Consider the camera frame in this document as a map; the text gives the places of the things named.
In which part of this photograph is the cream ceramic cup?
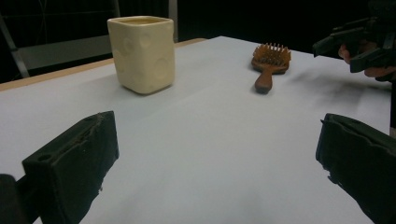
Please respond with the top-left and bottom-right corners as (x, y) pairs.
(106, 15), (176, 95)

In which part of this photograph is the wooden hairbrush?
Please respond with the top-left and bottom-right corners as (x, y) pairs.
(250, 42), (292, 95)

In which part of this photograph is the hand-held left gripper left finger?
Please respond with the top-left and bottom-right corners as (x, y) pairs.
(21, 110), (120, 224)

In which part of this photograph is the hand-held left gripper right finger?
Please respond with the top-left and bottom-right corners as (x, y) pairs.
(315, 113), (396, 224)

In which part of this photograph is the white table mat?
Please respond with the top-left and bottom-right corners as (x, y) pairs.
(0, 35), (392, 224)

